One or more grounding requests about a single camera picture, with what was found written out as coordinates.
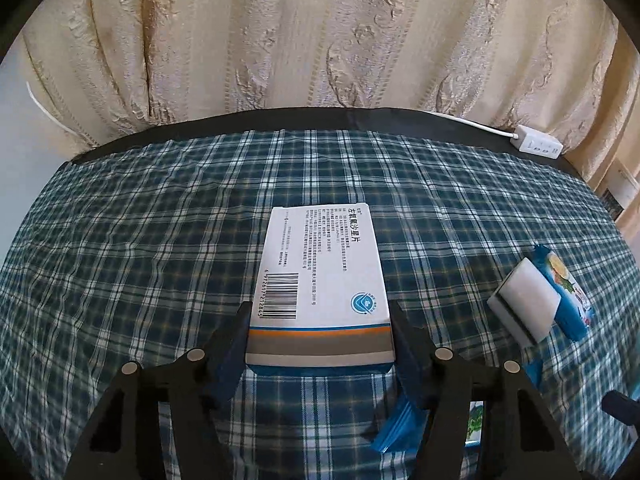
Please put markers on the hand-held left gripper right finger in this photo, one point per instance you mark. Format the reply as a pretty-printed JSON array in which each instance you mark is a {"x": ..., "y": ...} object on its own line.
[{"x": 407, "y": 360}]

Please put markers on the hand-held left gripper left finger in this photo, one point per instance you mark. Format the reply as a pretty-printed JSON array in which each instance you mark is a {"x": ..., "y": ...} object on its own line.
[{"x": 232, "y": 360}]

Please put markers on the white paper box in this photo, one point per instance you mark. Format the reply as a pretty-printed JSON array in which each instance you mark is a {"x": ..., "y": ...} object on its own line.
[{"x": 617, "y": 190}]

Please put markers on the plaid tablecloth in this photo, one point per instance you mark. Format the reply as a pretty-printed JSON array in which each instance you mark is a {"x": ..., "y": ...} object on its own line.
[{"x": 125, "y": 260}]

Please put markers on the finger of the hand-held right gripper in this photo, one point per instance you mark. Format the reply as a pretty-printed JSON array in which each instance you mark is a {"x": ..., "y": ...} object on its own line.
[{"x": 622, "y": 406}]

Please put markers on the white medicine box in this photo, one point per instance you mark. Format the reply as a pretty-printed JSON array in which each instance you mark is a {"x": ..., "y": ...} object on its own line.
[{"x": 325, "y": 280}]

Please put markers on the beige patterned curtain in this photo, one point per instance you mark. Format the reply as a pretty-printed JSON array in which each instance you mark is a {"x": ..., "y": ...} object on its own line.
[{"x": 320, "y": 35}]

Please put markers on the white power strip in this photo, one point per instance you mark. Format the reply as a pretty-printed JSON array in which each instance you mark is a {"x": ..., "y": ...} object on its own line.
[{"x": 537, "y": 142}]

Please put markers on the blue printed packet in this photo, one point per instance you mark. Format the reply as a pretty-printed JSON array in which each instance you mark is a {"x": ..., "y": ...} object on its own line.
[{"x": 395, "y": 430}]

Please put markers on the white block with black band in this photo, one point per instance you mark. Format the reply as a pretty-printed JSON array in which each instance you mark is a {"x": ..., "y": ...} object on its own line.
[{"x": 525, "y": 300}]

